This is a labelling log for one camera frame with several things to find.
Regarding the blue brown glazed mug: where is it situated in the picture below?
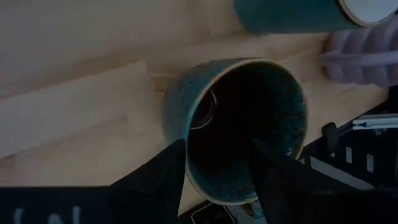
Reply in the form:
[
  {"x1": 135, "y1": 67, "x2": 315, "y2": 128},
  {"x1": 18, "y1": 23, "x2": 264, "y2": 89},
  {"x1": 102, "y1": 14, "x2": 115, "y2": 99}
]
[{"x1": 160, "y1": 57, "x2": 308, "y2": 219}]

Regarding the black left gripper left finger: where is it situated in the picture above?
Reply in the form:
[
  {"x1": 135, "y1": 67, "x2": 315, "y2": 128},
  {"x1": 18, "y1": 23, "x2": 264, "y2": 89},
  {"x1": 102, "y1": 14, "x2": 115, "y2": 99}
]
[{"x1": 110, "y1": 138, "x2": 187, "y2": 224}]

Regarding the lavender ribbed mug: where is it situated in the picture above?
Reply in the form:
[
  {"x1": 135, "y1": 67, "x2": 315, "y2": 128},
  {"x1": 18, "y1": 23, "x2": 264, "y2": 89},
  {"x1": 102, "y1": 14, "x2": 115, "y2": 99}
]
[{"x1": 320, "y1": 14, "x2": 398, "y2": 88}]

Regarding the small black camera box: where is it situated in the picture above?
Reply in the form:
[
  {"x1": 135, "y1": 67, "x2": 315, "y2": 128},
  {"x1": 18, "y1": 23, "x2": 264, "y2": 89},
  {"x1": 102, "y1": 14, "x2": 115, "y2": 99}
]
[{"x1": 190, "y1": 201, "x2": 236, "y2": 224}]

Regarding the black metal rack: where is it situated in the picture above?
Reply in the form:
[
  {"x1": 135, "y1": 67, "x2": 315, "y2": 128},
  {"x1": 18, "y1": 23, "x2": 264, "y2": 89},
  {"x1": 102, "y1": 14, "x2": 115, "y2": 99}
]
[{"x1": 298, "y1": 85, "x2": 398, "y2": 190}]

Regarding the silver aluminium bar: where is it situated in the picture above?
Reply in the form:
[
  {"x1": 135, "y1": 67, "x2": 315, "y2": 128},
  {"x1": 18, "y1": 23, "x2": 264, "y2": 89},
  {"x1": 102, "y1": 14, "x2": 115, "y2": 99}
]
[{"x1": 353, "y1": 113, "x2": 398, "y2": 131}]

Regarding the black table clamp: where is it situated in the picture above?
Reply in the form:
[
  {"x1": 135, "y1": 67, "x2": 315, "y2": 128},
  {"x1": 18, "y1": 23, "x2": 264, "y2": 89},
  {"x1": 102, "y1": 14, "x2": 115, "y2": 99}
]
[{"x1": 322, "y1": 121, "x2": 338, "y2": 156}]

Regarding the teal mug white inside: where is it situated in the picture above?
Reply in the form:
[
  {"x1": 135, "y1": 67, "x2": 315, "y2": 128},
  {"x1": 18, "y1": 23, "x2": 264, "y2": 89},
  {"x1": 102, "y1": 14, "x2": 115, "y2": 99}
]
[{"x1": 233, "y1": 0, "x2": 398, "y2": 34}]

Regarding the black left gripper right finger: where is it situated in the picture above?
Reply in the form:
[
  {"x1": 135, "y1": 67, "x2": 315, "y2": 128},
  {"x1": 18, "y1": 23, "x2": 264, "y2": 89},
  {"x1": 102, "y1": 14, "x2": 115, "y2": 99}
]
[{"x1": 248, "y1": 139, "x2": 352, "y2": 224}]

